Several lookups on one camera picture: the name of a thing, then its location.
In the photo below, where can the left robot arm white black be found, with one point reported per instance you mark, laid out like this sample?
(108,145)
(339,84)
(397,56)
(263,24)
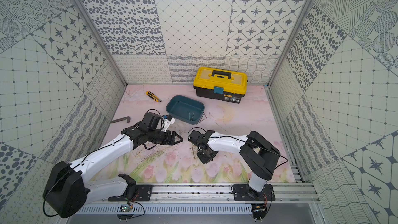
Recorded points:
(69,186)

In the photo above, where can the teal plastic storage box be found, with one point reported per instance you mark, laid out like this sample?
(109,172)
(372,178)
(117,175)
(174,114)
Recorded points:
(181,107)

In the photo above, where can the dark metal hex key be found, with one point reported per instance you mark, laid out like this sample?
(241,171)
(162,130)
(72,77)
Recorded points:
(127,119)

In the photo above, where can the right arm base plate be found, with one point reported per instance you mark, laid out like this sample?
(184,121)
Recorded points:
(242,192)

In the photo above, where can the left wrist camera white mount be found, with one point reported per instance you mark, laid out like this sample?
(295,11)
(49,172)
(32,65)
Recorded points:
(168,120)

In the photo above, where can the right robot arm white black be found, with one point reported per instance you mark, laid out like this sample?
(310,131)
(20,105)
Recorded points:
(260,155)

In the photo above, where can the aluminium mounting rail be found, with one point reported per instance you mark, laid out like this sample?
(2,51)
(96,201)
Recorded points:
(202,192)

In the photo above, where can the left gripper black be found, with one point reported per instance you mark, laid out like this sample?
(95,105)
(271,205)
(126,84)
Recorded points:
(166,136)

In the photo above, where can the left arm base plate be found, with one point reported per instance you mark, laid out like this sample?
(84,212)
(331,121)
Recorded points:
(134,193)

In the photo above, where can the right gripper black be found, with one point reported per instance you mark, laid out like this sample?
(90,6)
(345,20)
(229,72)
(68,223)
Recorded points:
(204,160)

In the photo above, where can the yellow utility knife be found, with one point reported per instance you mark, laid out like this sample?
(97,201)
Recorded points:
(153,96)

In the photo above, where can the yellow black toolbox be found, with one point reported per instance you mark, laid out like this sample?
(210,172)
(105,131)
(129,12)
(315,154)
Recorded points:
(220,84)

